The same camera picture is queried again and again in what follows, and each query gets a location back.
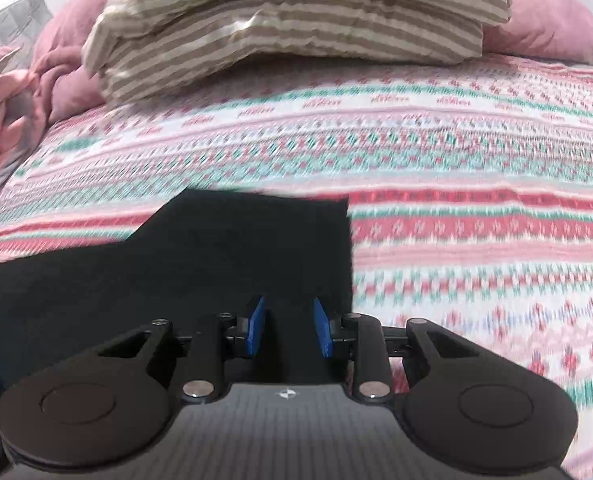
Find patterned red green bed sheet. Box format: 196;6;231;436
0;54;593;479

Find beige striped folded quilt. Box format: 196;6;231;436
83;0;511;104

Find grey padded headboard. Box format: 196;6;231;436
0;0;52;58

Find pink grey comforter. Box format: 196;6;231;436
0;46;46;190

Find black pants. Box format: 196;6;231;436
0;190;352;384

